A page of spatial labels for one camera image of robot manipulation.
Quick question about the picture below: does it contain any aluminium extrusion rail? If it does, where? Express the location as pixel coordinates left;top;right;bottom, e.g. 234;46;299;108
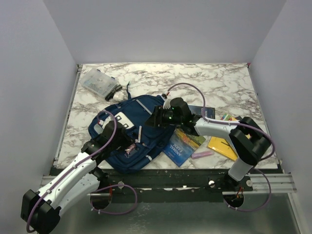
39;170;296;200

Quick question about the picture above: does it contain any purple highlighter marker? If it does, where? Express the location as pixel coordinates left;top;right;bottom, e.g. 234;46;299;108
191;151;214;159

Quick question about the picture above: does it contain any Animal Farm book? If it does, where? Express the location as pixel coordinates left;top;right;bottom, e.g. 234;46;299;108
163;129;206;167

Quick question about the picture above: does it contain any blue white pen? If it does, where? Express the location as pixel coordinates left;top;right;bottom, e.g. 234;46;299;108
137;126;142;143

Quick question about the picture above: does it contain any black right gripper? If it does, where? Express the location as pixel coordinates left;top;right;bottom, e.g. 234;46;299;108
143;106;183;129

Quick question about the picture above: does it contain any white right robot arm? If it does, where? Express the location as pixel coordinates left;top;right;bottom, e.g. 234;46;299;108
145;97;275;191

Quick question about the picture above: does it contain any yellow notebook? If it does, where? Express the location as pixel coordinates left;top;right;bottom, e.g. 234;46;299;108
207;137;238;161

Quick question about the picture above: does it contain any black mounting base plate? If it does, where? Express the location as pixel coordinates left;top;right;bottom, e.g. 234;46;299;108
48;165;285;204

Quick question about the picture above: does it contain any colourful children's book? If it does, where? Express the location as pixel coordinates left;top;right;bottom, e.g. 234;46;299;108
221;114;238;121

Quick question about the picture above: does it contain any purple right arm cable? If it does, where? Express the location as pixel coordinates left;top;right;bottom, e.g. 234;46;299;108
165;82;276;212

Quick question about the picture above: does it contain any clear plastic organiser box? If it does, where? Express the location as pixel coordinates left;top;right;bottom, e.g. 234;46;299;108
79;68;119;98

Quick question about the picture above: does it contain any Nineteen Eighty-Four book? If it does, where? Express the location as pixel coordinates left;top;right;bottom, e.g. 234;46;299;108
189;105;215;119

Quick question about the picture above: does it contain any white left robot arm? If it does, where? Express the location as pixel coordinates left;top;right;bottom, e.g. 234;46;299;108
20;120;133;234

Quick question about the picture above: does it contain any white cylindrical object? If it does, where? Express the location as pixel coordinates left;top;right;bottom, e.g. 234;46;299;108
113;92;125;102

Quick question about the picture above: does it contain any navy blue student backpack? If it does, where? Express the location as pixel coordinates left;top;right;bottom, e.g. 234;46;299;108
81;95;175;174

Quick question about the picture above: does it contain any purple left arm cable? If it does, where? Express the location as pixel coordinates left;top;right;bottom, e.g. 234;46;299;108
26;109;138;232

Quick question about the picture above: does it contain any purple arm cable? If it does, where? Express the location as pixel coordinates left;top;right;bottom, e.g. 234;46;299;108
165;82;276;212
26;109;138;232

